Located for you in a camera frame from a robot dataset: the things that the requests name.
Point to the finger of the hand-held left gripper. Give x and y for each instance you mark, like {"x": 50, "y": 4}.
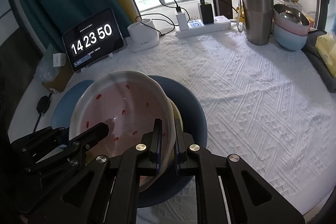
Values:
{"x": 92, "y": 136}
{"x": 60, "y": 163}

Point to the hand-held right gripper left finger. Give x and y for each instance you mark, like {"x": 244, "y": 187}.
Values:
{"x": 157, "y": 145}

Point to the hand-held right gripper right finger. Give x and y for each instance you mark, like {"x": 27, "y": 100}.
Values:
{"x": 177, "y": 153}

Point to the pale yellow bowl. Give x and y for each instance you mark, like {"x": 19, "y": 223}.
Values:
{"x": 176, "y": 112}

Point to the large blue plate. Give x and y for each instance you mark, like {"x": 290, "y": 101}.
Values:
{"x": 65, "y": 106}

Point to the dark blue bowl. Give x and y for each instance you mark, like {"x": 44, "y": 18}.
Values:
{"x": 194, "y": 113}

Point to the pink watermelon pattern bowl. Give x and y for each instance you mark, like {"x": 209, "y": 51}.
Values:
{"x": 118, "y": 92}

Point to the black round puck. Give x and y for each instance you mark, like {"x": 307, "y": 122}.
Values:
{"x": 43, "y": 104}

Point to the cardboard box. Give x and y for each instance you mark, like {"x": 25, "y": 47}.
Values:
{"x": 60, "y": 79}

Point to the white textured tablecloth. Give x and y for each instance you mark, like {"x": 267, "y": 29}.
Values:
{"x": 236, "y": 108}

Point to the small white box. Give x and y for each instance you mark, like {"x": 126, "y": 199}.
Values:
{"x": 59, "y": 60}

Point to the clear plastic bag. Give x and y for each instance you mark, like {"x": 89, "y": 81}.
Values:
{"x": 47, "y": 64}

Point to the tablet with clock display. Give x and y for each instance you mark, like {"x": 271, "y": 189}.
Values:
{"x": 92, "y": 40}

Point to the white desk lamp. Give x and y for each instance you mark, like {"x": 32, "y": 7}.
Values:
{"x": 143, "y": 37}

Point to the white charger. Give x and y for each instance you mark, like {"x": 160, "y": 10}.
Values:
{"x": 181, "y": 18}

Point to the white power strip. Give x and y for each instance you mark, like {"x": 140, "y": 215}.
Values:
{"x": 210, "y": 26}

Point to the black charger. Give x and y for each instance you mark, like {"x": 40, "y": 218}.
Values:
{"x": 206, "y": 12}

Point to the grey tray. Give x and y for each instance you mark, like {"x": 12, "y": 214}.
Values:
{"x": 320, "y": 71}

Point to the stainless steel bowl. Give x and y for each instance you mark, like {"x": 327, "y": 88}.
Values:
{"x": 291, "y": 15}

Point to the yellow tissue pack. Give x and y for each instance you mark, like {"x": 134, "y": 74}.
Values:
{"x": 326, "y": 50}

